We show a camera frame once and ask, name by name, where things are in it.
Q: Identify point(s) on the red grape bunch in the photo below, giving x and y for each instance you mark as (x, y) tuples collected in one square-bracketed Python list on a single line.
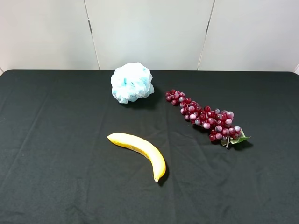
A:
[(219, 123)]

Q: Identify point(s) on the light blue bath pouf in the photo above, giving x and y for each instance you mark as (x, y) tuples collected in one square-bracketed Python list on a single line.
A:
[(131, 82)]

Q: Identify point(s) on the yellow banana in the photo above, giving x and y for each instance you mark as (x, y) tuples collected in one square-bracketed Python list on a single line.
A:
[(143, 147)]

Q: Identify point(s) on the black tablecloth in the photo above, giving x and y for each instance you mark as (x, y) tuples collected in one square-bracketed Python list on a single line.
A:
[(57, 165)]

